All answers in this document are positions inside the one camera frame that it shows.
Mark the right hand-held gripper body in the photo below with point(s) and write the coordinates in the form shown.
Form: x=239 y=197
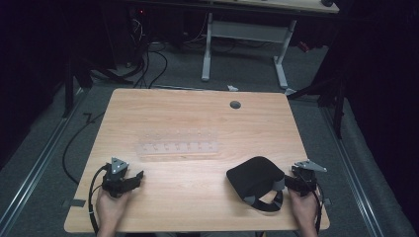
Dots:
x=306 y=179

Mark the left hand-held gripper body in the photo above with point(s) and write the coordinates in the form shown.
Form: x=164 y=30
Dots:
x=115 y=179

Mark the grey tape strip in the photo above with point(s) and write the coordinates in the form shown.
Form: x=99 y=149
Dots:
x=75 y=203

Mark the clear plastic rack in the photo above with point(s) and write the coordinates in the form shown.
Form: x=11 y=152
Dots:
x=178 y=144

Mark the black metal stand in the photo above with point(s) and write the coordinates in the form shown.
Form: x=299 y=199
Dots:
x=70 y=85
x=329 y=92

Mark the white paper scrap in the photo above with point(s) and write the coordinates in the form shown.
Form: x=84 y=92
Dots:
x=232 y=88

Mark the white-framed desk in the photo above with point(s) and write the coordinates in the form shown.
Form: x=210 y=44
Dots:
x=247 y=31

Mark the metal floor rail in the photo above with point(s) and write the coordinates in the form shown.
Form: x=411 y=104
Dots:
x=36 y=171
x=352 y=171

